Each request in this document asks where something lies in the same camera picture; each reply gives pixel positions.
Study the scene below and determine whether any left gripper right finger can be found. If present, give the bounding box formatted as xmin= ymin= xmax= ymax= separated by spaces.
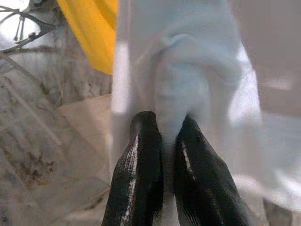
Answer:
xmin=173 ymin=114 xmax=250 ymax=226

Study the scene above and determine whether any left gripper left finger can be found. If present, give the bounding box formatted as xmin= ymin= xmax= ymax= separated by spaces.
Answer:
xmin=101 ymin=110 xmax=165 ymax=226

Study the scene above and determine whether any white shirt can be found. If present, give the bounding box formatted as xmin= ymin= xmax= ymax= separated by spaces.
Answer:
xmin=108 ymin=0 xmax=301 ymax=214

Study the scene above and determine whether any yellow polo shirt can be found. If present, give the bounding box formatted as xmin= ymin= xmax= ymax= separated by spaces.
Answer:
xmin=56 ymin=0 xmax=119 ymax=76

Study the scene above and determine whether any white wire fan stand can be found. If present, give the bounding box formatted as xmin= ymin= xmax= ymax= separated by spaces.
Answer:
xmin=0 ymin=4 xmax=57 ymax=54

